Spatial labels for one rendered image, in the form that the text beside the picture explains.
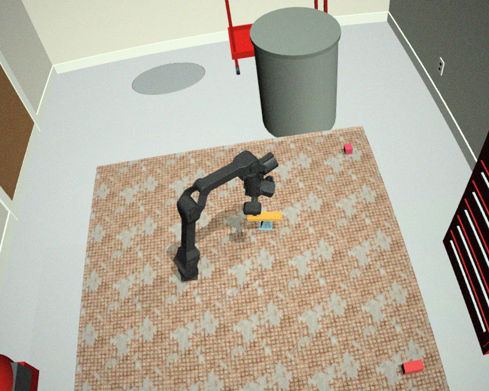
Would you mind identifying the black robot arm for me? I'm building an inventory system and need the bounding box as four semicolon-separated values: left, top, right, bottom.
173;150;279;281

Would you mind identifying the yellow-orange bar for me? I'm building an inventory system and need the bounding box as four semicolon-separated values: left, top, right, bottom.
247;211;282;221

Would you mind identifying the small red cube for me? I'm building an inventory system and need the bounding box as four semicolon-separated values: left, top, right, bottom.
344;144;353;155

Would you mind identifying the red rectangular block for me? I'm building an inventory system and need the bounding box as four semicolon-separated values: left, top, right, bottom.
401;359;424;374

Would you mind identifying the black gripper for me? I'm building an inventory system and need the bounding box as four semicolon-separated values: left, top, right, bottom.
243;173;264;216

